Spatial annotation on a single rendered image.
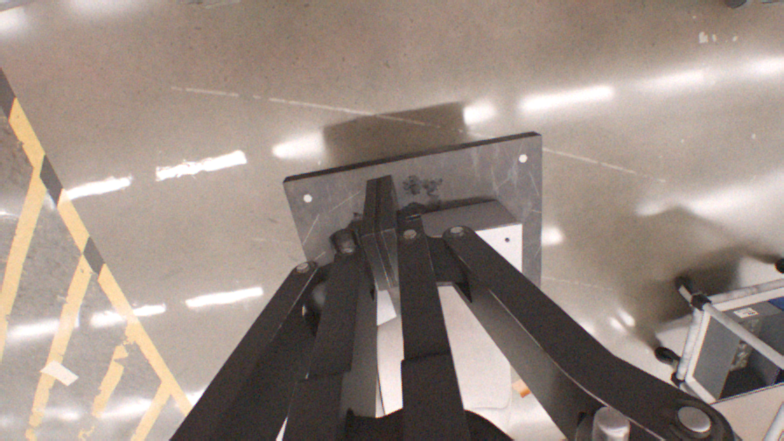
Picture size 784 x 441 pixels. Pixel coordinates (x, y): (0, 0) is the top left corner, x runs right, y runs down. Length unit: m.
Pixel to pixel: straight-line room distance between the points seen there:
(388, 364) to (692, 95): 1.13
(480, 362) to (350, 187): 0.38
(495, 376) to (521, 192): 0.39
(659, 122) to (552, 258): 0.50
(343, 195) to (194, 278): 0.69
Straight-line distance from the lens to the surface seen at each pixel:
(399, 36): 0.94
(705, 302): 1.48
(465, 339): 0.49
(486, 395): 0.46
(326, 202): 0.68
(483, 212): 0.67
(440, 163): 0.67
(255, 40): 0.97
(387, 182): 0.19
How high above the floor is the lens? 0.93
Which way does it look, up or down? 66 degrees down
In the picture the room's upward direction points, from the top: 170 degrees clockwise
